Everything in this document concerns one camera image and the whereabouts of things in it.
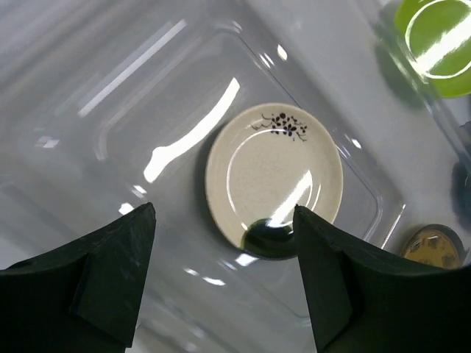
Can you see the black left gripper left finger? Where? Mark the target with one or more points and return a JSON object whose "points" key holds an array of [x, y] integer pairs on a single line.
{"points": [[84, 294]]}

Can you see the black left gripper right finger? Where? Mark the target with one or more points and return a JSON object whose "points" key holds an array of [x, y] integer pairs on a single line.
{"points": [[364, 299]]}

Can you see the yellow patterned plate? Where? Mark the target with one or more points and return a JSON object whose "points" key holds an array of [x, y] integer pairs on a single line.
{"points": [[436, 245]]}

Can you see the cream plate with black flowers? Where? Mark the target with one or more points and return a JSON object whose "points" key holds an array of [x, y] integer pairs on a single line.
{"points": [[266, 161]]}

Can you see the clear plastic bin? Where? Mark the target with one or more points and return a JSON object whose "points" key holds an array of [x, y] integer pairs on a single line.
{"points": [[107, 105]]}

